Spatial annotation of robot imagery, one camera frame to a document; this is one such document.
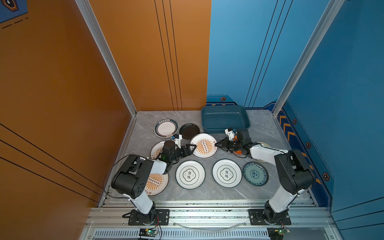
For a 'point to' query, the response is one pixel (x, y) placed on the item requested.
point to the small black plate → (187, 130)
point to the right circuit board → (277, 233)
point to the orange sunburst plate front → (156, 184)
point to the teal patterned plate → (255, 173)
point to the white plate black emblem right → (227, 173)
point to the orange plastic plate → (239, 153)
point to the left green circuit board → (147, 232)
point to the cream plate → (264, 144)
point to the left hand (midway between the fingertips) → (194, 146)
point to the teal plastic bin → (216, 119)
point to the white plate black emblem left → (190, 174)
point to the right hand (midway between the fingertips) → (214, 145)
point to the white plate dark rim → (166, 128)
